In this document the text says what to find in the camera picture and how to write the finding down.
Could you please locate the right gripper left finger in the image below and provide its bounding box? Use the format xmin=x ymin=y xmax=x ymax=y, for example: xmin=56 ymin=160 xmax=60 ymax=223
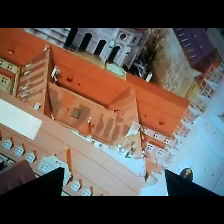
xmin=9 ymin=166 xmax=65 ymax=197

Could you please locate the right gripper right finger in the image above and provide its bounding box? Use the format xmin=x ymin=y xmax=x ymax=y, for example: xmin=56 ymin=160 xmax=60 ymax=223
xmin=164 ymin=168 xmax=222 ymax=197

